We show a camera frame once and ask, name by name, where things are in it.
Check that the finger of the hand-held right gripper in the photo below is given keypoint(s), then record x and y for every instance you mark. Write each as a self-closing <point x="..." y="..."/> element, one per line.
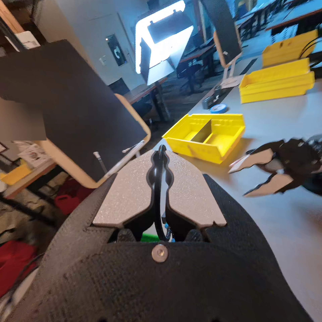
<point x="254" y="161"/>
<point x="271" y="185"/>

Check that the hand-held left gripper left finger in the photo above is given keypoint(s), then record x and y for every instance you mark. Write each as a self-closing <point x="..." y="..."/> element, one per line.
<point x="125" y="196"/>

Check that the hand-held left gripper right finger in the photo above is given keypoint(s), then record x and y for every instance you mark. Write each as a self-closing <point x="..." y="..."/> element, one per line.
<point x="193" y="196"/>

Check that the green plastic bin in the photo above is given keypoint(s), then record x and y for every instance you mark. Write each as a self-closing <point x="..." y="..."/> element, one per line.
<point x="148" y="237"/>

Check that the red plastic bin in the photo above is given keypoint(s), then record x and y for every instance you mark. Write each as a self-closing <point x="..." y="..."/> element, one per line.
<point x="15" y="264"/>
<point x="73" y="196"/>

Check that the blue tape roll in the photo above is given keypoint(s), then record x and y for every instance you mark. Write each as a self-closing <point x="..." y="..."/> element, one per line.
<point x="218" y="108"/>

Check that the small black device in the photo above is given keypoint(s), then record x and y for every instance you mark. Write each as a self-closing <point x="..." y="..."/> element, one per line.
<point x="212" y="99"/>

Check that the stack of nested yellow bins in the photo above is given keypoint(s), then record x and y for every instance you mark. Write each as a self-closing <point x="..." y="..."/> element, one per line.
<point x="276" y="85"/>

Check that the black board on white stand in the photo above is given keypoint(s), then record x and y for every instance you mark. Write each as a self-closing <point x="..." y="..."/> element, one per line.
<point x="75" y="113"/>
<point x="224" y="30"/>

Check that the printed white card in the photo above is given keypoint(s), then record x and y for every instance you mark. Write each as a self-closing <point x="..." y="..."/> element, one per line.
<point x="34" y="154"/>

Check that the black phone sign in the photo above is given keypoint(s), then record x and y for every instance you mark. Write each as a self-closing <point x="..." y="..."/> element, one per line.
<point x="116" y="50"/>

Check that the bright studio light panel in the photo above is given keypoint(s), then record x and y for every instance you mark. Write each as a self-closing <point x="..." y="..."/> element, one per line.
<point x="163" y="42"/>

